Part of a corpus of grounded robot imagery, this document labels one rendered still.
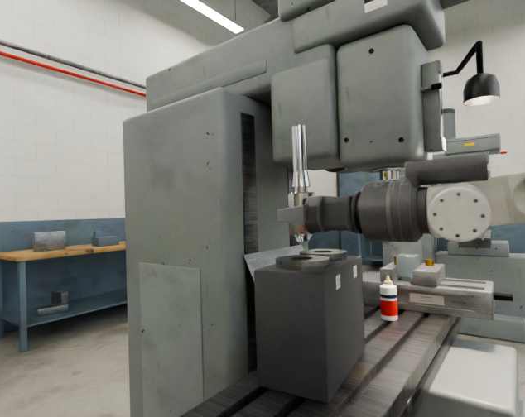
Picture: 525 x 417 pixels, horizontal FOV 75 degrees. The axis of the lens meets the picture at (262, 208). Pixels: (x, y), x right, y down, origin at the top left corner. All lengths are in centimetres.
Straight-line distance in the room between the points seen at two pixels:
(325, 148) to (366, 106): 14
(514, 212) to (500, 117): 703
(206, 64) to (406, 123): 69
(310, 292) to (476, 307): 58
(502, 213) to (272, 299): 34
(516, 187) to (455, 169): 8
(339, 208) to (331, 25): 58
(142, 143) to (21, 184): 354
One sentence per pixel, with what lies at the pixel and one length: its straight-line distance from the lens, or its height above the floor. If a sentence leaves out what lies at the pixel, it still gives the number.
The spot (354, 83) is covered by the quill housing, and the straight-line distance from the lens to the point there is 92.
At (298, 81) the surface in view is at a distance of 97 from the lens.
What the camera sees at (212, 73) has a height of 167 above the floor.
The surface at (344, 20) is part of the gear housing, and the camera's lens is 97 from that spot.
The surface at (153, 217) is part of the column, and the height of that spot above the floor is 120.
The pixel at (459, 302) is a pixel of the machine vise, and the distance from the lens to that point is 103.
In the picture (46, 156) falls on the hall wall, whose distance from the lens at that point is 484.
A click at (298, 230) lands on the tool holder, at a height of 118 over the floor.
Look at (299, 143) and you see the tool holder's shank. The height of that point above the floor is 132.
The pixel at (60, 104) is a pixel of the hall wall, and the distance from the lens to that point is 504.
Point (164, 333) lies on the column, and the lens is 119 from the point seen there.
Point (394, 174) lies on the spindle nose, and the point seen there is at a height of 129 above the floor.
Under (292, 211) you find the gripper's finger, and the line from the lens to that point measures 55.
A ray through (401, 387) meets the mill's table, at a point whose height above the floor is 93.
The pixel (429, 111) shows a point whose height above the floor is 143.
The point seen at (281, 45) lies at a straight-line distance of 106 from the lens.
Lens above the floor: 121
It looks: 1 degrees up
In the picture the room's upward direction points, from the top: 2 degrees counter-clockwise
